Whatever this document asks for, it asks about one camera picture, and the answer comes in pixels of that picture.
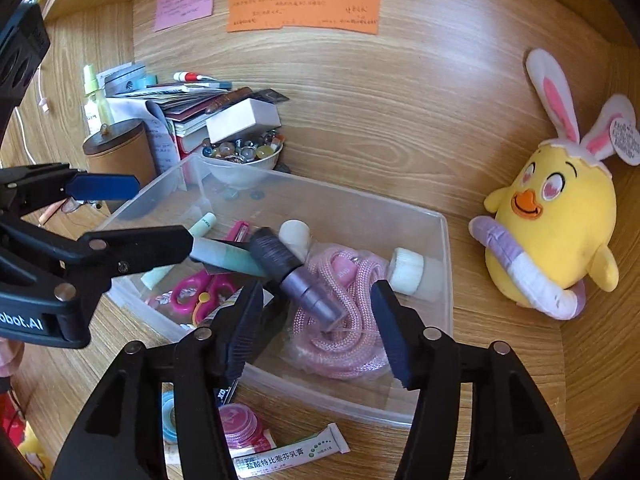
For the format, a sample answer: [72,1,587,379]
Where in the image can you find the pink scissors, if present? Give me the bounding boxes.
[169,219,252,326]

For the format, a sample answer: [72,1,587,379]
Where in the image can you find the purple black cylindrical device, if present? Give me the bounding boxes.
[248,228,346,332]

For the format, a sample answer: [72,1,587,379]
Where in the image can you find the brown lidded canister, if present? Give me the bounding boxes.
[82,119,157,186]

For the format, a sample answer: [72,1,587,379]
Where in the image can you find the blue card box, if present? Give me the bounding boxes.
[216,382,238,408]

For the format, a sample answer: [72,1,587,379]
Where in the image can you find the yellow green spray bottle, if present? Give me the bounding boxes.
[84,64,114,134]

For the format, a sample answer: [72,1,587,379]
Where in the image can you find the light blue tape roll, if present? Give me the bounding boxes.
[160,390,178,444]

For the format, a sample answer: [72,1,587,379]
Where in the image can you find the pink round tape roll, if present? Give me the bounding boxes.
[218,403,262,448]

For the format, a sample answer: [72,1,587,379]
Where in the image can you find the light green cream tube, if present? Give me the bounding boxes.
[141,211,217,290]

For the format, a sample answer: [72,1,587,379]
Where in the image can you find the small white cylinder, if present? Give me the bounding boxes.
[278,219,311,262]

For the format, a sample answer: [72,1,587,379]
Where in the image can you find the clear plastic storage box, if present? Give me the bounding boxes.
[105,155,452,426]

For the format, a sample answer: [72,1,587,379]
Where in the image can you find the stack of books and papers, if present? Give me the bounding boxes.
[94,62,288,176]

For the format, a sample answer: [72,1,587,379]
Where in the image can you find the white ointment tube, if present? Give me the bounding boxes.
[233,422,350,479]

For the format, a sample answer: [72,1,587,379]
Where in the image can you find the red white marker pen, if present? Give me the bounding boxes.
[174,72,217,82]

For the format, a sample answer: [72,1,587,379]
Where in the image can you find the white bowl of marbles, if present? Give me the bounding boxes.
[200,130,285,190]

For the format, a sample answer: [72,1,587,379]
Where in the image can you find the yellow chick plush toy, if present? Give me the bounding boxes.
[469,49,639,321]

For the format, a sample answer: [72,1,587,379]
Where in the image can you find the white rectangular box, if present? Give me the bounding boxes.
[206,99,281,144]

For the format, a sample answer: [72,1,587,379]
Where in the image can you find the pink paper note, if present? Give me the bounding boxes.
[153,0,214,32]

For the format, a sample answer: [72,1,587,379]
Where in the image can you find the orange paper note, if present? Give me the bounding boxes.
[227,0,381,35]

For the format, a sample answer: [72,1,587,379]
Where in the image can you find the pink coiled rope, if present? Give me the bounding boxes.
[286,244,394,380]

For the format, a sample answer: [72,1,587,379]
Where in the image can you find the white charging cable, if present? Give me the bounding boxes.
[12,64,51,166]

